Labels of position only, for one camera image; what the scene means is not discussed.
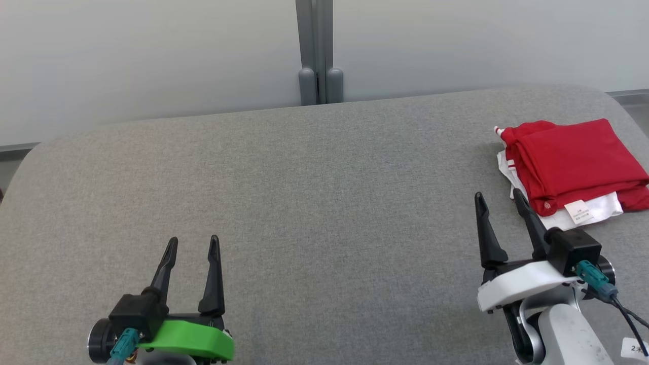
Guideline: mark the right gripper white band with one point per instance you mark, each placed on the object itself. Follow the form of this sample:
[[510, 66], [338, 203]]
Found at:
[[522, 284]]

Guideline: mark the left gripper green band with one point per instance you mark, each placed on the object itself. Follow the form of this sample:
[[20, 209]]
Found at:
[[192, 337]]

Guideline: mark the red and white garment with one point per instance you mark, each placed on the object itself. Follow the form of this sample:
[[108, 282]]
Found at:
[[573, 157]]

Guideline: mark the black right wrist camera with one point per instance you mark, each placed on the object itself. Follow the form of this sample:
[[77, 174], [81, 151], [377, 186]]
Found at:
[[573, 248]]

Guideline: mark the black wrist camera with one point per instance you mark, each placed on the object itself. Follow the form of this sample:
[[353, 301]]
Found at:
[[132, 309], [573, 248]]

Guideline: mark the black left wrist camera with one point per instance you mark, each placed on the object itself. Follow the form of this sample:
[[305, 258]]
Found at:
[[132, 309]]

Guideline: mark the narrow grey partition post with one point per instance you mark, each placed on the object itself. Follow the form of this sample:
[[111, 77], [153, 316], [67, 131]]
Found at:
[[319, 50]]

